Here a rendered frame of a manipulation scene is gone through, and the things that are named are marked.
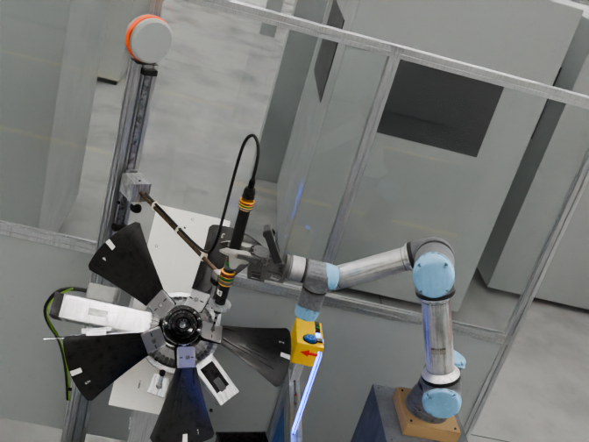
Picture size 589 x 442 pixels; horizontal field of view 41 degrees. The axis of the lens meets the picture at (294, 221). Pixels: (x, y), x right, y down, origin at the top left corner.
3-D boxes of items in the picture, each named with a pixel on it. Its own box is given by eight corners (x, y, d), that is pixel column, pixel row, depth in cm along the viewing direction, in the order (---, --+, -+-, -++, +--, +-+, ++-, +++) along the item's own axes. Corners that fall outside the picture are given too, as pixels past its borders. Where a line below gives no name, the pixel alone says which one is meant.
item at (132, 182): (117, 190, 278) (121, 169, 275) (134, 189, 283) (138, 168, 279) (130, 204, 272) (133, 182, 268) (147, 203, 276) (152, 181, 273)
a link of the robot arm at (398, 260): (448, 222, 239) (302, 263, 254) (447, 236, 229) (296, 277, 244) (459, 254, 243) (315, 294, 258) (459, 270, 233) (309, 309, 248)
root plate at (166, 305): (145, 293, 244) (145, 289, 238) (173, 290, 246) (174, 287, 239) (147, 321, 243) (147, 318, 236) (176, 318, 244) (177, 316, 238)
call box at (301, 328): (287, 339, 289) (295, 317, 284) (314, 345, 290) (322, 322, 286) (288, 366, 274) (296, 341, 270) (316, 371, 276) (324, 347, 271)
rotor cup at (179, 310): (155, 308, 246) (156, 302, 234) (202, 303, 249) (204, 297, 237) (159, 354, 243) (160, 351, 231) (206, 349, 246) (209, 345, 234)
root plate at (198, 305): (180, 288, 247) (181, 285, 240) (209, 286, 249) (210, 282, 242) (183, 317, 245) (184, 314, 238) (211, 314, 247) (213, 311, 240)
